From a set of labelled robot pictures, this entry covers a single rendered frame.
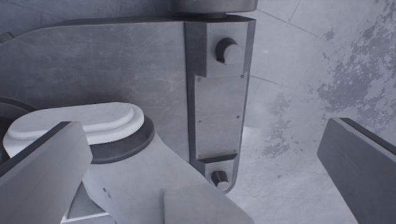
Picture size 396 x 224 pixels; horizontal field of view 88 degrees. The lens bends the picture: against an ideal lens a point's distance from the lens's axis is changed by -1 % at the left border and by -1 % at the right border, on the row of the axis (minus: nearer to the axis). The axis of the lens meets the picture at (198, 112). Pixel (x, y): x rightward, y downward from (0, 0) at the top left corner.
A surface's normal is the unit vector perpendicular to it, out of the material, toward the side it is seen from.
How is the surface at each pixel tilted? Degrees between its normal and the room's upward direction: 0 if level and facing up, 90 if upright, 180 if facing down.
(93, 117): 90
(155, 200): 90
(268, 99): 0
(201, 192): 115
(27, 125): 90
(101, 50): 0
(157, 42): 0
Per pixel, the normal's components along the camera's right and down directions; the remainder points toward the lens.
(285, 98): 0.21, 0.48
